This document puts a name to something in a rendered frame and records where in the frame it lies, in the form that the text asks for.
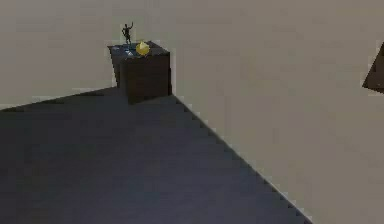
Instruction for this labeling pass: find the dark brown cabinet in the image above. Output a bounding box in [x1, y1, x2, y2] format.
[107, 40, 173, 105]

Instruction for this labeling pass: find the yellow round object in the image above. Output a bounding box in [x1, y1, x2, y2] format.
[135, 40, 151, 57]

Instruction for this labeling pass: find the black figure statuette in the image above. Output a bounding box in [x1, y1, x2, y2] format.
[121, 21, 135, 46]

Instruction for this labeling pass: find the dark brown wall shelf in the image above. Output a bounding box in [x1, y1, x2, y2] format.
[362, 42, 384, 94]

